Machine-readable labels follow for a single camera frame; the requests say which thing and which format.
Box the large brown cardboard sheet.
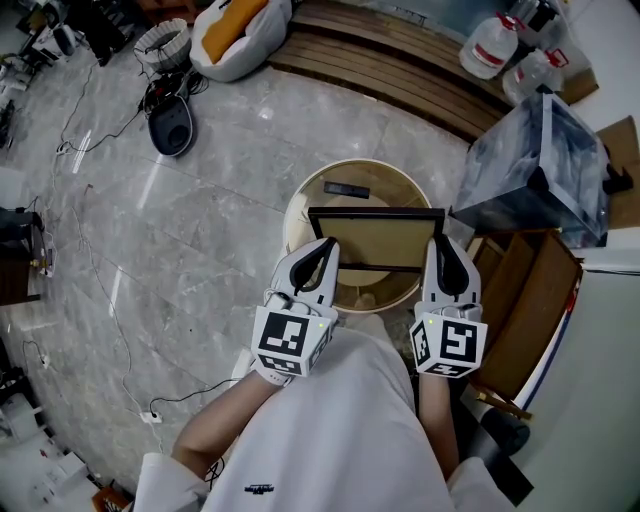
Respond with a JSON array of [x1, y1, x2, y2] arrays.
[[594, 115, 640, 232]]

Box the dark grey cylinder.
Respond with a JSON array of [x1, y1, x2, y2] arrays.
[[482, 407, 532, 457]]

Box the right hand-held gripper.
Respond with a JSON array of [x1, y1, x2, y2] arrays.
[[409, 237, 489, 379]]

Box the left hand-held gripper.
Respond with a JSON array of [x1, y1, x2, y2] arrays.
[[249, 237, 342, 387]]

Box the clear water jug red label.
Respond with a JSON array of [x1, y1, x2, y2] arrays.
[[458, 12, 521, 80], [501, 47, 572, 107]]

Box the black remote control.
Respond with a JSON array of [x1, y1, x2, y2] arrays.
[[323, 180, 372, 198]]

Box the person's right forearm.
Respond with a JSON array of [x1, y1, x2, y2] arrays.
[[416, 372, 462, 482]]

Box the white storage box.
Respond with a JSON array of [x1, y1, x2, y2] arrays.
[[0, 394, 46, 442]]

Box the thin black cable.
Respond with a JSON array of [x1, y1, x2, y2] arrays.
[[21, 339, 49, 369]]

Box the black clamp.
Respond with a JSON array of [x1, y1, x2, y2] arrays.
[[602, 144, 634, 197]]

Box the brown wooden cabinet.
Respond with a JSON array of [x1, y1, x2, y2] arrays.
[[0, 244, 42, 308]]

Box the long white cable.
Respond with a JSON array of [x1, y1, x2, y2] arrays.
[[49, 164, 166, 454]]

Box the black power cable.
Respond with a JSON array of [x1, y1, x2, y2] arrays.
[[60, 59, 152, 154], [149, 377, 247, 414]]

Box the orange cushion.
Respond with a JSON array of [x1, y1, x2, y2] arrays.
[[201, 0, 271, 65]]

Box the black glass cabinet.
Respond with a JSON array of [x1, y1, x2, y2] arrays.
[[460, 383, 536, 507]]

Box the small brown cardboard sheet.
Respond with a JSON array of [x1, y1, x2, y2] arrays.
[[557, 64, 601, 106]]

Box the wooden folding chair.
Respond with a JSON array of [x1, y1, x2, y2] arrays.
[[464, 228, 584, 420]]

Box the person's left forearm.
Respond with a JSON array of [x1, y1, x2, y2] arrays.
[[171, 372, 281, 474]]

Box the white beanbag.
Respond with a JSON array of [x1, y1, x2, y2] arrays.
[[188, 0, 294, 84]]

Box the person's white shirt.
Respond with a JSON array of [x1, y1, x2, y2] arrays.
[[131, 317, 517, 512]]

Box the round beige side table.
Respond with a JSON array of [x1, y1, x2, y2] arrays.
[[282, 158, 434, 314]]

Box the black framed picture frame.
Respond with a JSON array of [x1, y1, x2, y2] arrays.
[[307, 206, 447, 275]]

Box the wooden slatted steps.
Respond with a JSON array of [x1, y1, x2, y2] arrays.
[[267, 0, 507, 144]]

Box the dark oval plastic tub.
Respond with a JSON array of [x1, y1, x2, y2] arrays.
[[146, 94, 196, 158]]

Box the white pleated basket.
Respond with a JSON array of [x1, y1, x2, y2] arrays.
[[133, 18, 194, 74]]

